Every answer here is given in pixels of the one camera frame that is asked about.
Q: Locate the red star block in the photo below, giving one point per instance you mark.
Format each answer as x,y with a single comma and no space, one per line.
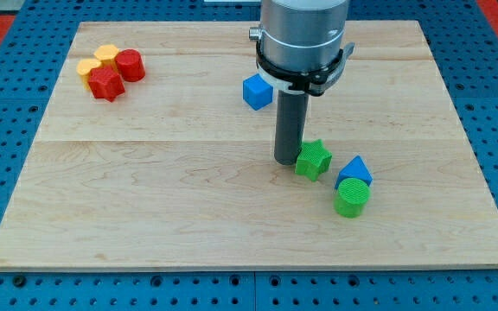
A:
105,83

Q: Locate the yellow hexagon block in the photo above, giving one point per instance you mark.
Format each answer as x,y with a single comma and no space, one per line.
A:
107,54

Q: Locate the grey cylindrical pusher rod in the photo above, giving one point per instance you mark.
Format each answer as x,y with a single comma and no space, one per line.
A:
291,114

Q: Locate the green star block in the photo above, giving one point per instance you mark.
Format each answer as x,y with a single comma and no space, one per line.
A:
313,160

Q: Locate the blue triangle block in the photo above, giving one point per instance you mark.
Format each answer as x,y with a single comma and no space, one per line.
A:
356,168

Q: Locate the red cylinder block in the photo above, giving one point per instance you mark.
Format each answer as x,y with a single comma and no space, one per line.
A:
130,65

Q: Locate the black and white mounting clamp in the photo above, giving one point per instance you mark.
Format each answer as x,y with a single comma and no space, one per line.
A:
314,83

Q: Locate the yellow heart block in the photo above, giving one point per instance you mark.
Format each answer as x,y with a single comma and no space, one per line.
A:
84,68

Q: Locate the blue cube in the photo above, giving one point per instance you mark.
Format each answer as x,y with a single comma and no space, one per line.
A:
256,92

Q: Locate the wooden board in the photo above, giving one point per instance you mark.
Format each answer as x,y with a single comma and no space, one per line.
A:
178,174

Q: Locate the green cylinder block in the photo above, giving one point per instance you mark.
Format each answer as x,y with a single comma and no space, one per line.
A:
351,197

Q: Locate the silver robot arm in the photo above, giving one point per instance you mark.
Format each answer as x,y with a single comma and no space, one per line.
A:
300,35

